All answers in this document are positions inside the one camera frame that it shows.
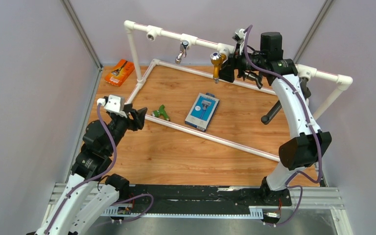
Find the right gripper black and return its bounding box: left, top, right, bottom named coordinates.
left=215, top=41, right=268, bottom=81

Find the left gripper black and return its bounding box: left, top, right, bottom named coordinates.
left=105, top=103, right=148, bottom=154

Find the green plastic faucet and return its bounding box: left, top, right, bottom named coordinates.
left=152, top=105, right=170, bottom=121

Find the chrome metal faucet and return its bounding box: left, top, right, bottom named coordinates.
left=175, top=40, right=189, bottom=64

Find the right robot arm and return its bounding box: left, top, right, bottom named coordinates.
left=210, top=28, right=332, bottom=205

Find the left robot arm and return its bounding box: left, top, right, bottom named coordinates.
left=33, top=104, right=148, bottom=235

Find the dark grey short faucet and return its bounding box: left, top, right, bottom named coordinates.
left=242, top=71, right=263, bottom=89

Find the blue razor box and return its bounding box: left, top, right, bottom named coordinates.
left=185, top=93, right=220, bottom=132

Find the dark grey long faucet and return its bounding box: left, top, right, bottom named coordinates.
left=260, top=77, right=312, bottom=125

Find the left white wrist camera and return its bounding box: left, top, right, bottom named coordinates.
left=96, top=94, right=127, bottom=118

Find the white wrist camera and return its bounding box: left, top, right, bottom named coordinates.
left=232, top=28, right=247, bottom=44
left=96, top=94, right=127, bottom=118

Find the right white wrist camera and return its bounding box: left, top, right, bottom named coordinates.
left=232, top=28, right=247, bottom=44

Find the white PVC pipe frame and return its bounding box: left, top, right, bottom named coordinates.
left=123, top=20, right=353, bottom=162

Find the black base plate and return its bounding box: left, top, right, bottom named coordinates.
left=120, top=184, right=292, bottom=215

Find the aluminium frame rail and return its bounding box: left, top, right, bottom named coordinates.
left=37, top=182, right=353, bottom=235

